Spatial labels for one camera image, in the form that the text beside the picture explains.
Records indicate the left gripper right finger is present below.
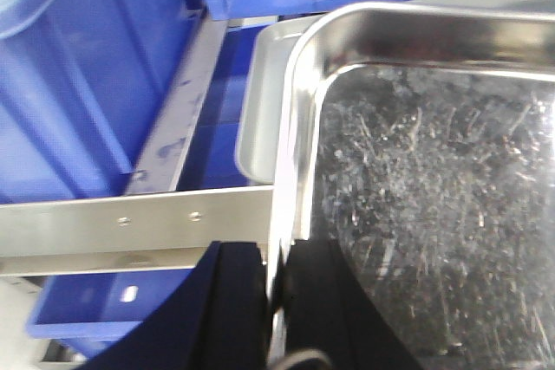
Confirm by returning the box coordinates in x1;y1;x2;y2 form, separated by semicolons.
271;240;421;369

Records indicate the large matte steel tray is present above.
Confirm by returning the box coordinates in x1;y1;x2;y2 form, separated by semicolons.
235;15;320;185

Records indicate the large blue crate upper left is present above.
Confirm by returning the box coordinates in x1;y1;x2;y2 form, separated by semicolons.
1;0;203;204

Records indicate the small shiny steel tray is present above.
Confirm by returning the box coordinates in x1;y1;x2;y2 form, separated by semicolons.
268;2;554;369

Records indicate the roller track rail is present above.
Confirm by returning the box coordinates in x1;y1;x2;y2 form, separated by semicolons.
125;16;228;195

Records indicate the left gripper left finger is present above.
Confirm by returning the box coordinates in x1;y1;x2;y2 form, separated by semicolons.
86;242;267;369

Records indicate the blue bin with red contents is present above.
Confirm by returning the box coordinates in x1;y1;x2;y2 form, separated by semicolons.
26;269;192;358

